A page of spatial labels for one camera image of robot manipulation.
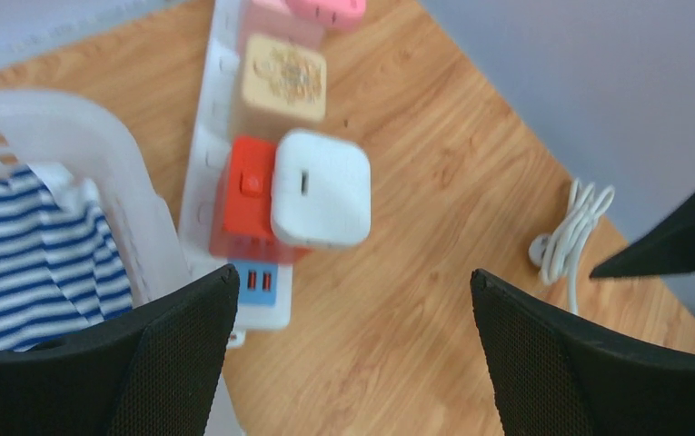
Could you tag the red cube plug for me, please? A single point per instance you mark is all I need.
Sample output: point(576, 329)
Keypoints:
point(241, 228)

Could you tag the blue striped cloth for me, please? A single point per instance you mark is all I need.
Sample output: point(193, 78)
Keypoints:
point(60, 269)

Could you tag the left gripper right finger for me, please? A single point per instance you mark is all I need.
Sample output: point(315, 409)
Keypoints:
point(555, 373)

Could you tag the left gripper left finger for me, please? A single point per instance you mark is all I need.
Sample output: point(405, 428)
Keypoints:
point(156, 370)

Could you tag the beige cube plug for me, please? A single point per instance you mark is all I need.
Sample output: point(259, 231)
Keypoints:
point(278, 86)

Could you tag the light pink cube plug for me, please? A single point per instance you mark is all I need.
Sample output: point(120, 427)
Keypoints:
point(275, 19)

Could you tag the white cube plug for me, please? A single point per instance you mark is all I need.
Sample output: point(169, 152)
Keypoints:
point(321, 191)

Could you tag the white plastic basket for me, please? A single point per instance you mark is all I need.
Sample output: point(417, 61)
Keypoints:
point(84, 154)

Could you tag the white long power strip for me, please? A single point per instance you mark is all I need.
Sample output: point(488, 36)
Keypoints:
point(210, 148)

